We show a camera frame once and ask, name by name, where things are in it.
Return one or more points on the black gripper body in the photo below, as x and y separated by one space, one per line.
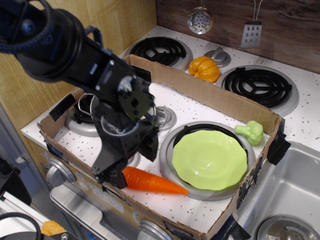
121 137

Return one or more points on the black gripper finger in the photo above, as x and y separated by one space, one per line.
149 146
116 177

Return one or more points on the orange toy carrot green top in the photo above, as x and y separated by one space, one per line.
140 180

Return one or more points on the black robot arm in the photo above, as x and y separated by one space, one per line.
52 45

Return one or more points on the light green plastic plate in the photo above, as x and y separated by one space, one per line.
209 160

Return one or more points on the silver front stove knob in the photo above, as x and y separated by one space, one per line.
134 160

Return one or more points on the silver stove knob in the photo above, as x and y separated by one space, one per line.
170 118
134 160
221 58

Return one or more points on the stainless steel pot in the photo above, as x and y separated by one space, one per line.
84 109

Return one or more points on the silver middle stove knob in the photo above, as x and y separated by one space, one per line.
170 118

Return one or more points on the front left black burner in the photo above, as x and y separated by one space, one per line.
83 129

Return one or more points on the black burner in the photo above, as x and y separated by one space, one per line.
164 50
264 85
83 129

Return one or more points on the brown cardboard fence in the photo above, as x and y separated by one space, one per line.
222 102

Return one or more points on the silver oven knob left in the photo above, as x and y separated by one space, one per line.
58 174

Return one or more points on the silver oven knob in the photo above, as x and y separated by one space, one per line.
58 174
151 231

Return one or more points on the silver oven knob right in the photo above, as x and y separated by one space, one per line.
151 231

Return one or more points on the back left black burner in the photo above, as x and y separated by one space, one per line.
164 50

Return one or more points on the orange cloth piece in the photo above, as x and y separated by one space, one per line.
50 228

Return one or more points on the orange toy pumpkin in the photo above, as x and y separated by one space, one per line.
205 69

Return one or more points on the green toy broccoli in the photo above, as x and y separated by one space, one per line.
252 131

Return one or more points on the silver back stove knob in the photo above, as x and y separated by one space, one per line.
221 58

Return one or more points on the hanging metal strainer ladle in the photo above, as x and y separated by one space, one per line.
200 19

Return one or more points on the back right black burner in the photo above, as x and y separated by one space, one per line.
264 85

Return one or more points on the silver metal sink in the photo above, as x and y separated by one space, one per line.
285 203

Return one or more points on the hanging metal slotted spatula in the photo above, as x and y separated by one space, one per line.
251 35

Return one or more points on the silver oven door handle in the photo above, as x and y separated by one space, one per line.
90 214

